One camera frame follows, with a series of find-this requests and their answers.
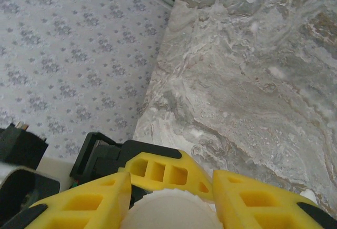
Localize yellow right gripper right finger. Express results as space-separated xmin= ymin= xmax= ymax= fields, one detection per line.
xmin=212 ymin=169 xmax=333 ymax=229

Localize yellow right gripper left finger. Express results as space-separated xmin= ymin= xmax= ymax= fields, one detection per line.
xmin=0 ymin=171 xmax=133 ymax=229

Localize white ribbed bottle cap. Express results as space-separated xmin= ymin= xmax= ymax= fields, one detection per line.
xmin=122 ymin=188 xmax=224 ymax=229

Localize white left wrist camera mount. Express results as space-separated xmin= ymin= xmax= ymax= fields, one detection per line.
xmin=36 ymin=156 xmax=77 ymax=189

